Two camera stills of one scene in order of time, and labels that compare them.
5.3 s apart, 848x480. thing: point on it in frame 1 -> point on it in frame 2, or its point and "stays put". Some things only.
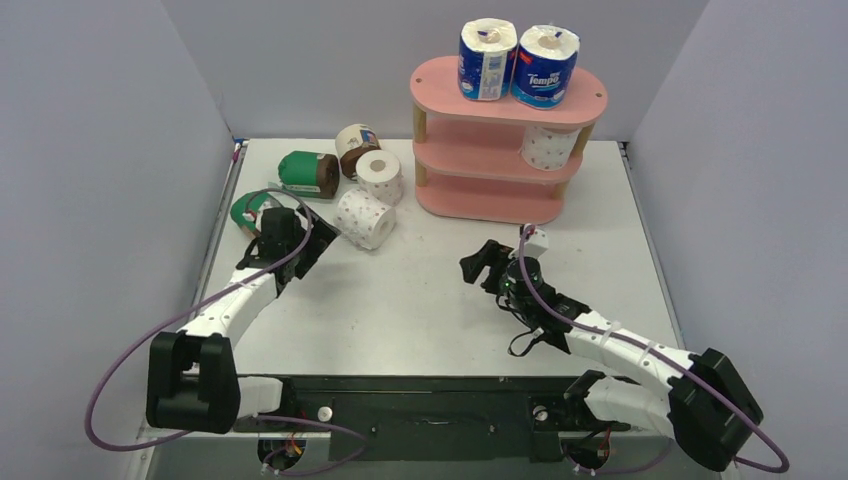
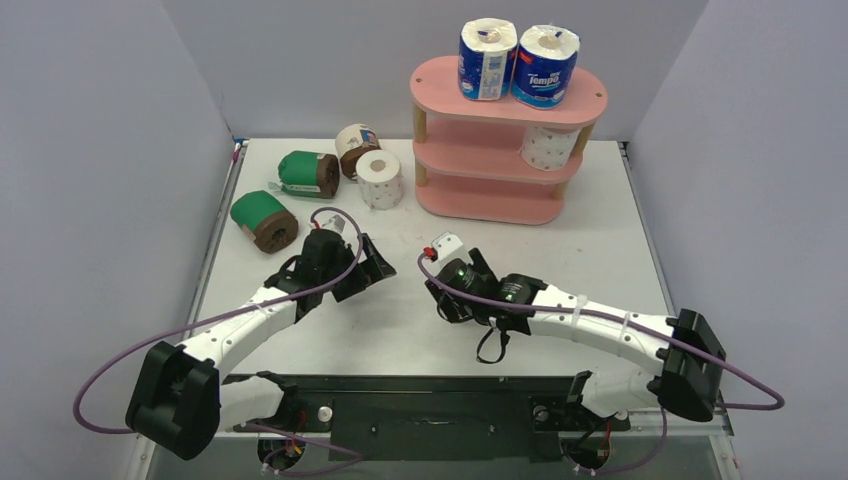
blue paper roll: [486, 48] stays put
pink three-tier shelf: [467, 155] stays put
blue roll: [544, 66] stays put
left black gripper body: [321, 239] -> [364, 274]
